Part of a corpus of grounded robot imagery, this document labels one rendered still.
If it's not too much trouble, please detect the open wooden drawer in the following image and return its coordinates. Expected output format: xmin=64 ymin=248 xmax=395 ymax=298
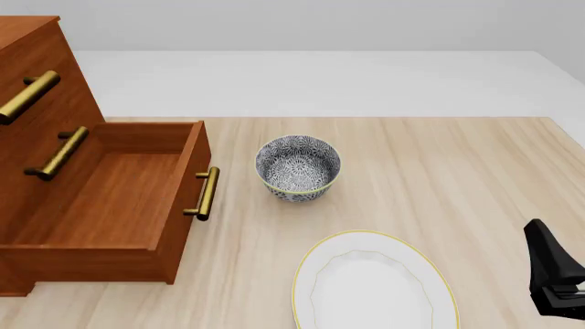
xmin=0 ymin=119 xmax=213 ymax=286

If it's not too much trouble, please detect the wooden cabinet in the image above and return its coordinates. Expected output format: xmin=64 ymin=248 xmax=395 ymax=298
xmin=0 ymin=15 xmax=108 ymax=298

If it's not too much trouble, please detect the brass handle on top drawer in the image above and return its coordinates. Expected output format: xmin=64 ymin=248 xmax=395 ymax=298
xmin=0 ymin=69 xmax=62 ymax=126

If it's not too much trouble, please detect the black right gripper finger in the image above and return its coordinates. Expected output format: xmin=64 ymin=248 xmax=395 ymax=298
xmin=523 ymin=218 xmax=585 ymax=285

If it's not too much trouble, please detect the brass handle on middle drawer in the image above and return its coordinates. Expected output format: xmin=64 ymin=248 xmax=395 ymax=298
xmin=23 ymin=125 xmax=90 ymax=182

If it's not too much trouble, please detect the brass handle on open drawer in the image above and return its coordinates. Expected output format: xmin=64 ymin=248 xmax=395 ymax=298
xmin=183 ymin=165 xmax=221 ymax=222

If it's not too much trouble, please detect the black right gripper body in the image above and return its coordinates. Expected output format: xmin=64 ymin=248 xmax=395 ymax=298
xmin=529 ymin=277 xmax=585 ymax=321

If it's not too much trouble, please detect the patterned grey bowl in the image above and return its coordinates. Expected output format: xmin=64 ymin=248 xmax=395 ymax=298
xmin=254 ymin=135 xmax=342 ymax=204

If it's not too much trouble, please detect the white plate with yellow rim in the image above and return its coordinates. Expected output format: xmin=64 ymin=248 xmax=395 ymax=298
xmin=291 ymin=228 xmax=461 ymax=329

